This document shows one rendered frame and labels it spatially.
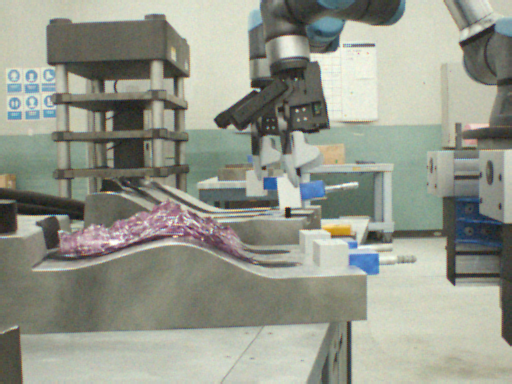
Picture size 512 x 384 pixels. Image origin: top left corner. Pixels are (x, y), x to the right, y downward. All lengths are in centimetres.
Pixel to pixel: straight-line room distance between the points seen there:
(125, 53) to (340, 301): 437
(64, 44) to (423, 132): 421
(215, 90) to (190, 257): 684
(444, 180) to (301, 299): 64
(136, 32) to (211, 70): 266
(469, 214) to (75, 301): 83
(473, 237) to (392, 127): 627
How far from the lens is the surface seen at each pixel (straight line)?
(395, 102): 760
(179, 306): 75
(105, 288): 75
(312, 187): 109
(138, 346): 69
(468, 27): 153
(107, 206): 114
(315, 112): 111
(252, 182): 140
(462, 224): 133
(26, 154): 807
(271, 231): 105
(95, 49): 510
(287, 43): 113
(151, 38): 501
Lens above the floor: 99
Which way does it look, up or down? 3 degrees down
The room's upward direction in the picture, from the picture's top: 1 degrees counter-clockwise
